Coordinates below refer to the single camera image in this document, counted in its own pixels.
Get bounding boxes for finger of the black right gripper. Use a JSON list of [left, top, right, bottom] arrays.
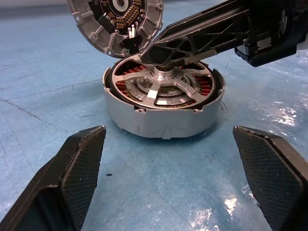
[[139, 0, 251, 58], [140, 26, 250, 67]]

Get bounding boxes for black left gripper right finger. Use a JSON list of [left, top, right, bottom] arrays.
[[232, 125, 308, 231]]

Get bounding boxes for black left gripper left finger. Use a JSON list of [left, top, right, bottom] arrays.
[[0, 125, 107, 231]]

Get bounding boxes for black rotor ring silver spokes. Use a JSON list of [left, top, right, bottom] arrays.
[[111, 54, 216, 109]]

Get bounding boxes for grey motor housing with windings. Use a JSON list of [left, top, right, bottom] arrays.
[[102, 56, 227, 140]]

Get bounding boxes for grey motor cover with circuit board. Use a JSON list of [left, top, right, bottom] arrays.
[[66, 0, 164, 59]]

